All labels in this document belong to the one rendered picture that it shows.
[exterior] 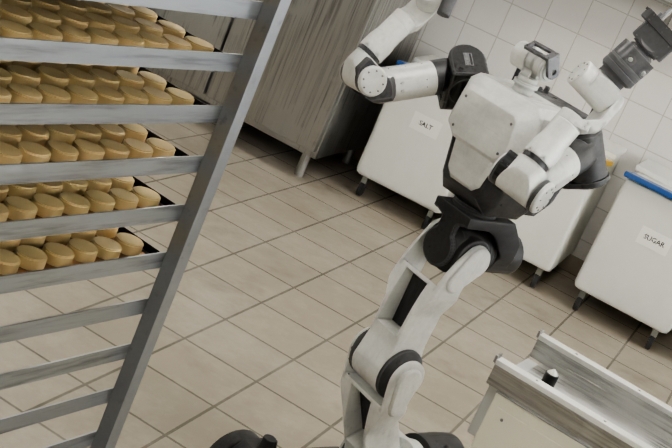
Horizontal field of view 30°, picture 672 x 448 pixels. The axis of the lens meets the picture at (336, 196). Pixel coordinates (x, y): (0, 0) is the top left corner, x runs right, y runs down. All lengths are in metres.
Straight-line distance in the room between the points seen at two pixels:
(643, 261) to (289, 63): 2.03
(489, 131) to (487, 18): 4.05
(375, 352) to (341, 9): 3.38
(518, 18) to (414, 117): 0.91
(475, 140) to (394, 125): 3.50
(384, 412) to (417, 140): 3.43
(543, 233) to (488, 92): 3.36
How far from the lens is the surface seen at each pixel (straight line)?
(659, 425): 2.99
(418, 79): 3.14
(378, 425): 3.27
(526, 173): 2.69
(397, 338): 3.16
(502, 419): 2.77
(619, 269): 6.32
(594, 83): 2.75
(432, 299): 3.11
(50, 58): 1.69
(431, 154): 6.49
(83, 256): 2.02
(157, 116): 1.91
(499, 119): 3.00
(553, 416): 2.74
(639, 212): 6.26
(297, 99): 6.46
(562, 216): 6.34
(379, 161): 6.57
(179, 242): 2.09
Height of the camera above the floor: 1.85
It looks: 16 degrees down
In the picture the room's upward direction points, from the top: 23 degrees clockwise
